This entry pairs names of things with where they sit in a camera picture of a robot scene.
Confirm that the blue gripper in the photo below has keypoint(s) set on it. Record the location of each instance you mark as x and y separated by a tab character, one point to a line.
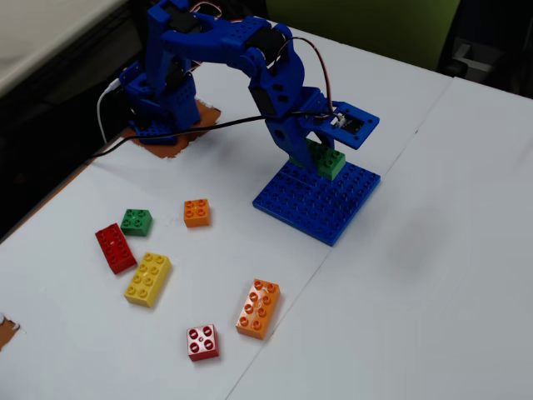
284	137

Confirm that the green 2x4 block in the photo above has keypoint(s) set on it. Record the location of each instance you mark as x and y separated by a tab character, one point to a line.
331	160

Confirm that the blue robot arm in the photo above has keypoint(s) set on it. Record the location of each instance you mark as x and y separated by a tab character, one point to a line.
187	37

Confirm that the orange 2x2 block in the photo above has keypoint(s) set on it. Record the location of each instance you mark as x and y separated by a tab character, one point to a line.
196	214

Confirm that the orange 2x4 block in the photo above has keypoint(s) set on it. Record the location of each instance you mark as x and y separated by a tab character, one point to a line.
258	308

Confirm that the green 2x2 block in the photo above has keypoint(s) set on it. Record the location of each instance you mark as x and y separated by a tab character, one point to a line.
136	223

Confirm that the yellow 2x4 block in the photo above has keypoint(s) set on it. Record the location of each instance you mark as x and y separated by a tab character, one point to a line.
147	279

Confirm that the red 2x4 block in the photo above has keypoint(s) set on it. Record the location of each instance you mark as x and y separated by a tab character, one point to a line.
114	248

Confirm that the red 2x2 block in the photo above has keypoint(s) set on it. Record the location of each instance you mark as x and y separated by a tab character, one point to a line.
202	343

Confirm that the blue 8x8 stud plate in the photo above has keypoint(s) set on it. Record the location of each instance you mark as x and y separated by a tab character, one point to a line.
316	208

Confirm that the white paper table sheet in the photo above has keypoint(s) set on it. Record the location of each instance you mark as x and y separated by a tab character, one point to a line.
416	291
62	354

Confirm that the dark office chair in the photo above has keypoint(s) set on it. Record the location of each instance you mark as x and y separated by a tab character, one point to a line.
499	41

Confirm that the white side table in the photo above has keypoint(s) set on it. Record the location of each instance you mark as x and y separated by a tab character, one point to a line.
41	33

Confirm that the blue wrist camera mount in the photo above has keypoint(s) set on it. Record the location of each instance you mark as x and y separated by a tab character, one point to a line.
350	139

